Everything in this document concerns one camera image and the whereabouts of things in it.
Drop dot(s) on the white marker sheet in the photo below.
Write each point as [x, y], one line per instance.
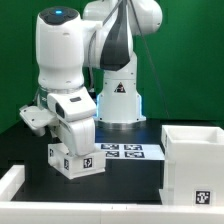
[132, 151]

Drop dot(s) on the white left rail block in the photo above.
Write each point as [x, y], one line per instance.
[11, 182]

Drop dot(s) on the large white drawer housing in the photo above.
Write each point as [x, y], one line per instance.
[193, 166]

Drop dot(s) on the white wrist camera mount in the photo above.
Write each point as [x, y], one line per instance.
[37, 119]

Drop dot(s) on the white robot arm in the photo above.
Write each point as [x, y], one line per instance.
[88, 68]

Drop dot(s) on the white front rail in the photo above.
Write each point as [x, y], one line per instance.
[76, 213]

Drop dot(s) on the small white drawer box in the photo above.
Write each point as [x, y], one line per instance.
[72, 166]

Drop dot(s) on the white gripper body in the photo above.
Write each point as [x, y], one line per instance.
[77, 136]

